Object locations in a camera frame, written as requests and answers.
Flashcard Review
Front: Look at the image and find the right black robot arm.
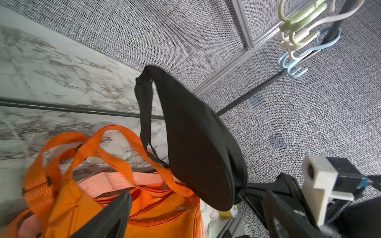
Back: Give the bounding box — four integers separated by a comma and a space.
238, 173, 381, 238

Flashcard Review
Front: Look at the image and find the black garment rack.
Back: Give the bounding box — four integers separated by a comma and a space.
1, 1, 358, 118

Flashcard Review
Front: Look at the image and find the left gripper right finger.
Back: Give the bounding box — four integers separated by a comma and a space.
263, 191, 324, 238

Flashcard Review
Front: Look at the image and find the light blue hook far right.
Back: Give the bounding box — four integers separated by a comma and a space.
277, 28, 342, 79

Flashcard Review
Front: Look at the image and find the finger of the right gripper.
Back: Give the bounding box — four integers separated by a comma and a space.
238, 173, 316, 228

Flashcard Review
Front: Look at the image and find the orange sling bag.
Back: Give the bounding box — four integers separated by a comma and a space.
2, 126, 205, 238

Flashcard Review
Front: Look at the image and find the black sling bag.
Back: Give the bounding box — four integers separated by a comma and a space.
135, 65, 248, 211

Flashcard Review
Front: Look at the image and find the pink sling bag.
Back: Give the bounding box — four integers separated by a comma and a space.
16, 172, 164, 238

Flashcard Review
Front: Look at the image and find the white hook right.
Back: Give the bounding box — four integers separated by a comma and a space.
279, 0, 365, 61

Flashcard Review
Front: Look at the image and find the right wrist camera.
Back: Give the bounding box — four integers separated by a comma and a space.
302, 155, 369, 227

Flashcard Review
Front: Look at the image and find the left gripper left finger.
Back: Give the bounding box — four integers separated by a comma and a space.
71, 192, 132, 238

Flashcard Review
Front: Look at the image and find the pale green hook right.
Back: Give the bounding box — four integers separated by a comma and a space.
278, 0, 327, 43

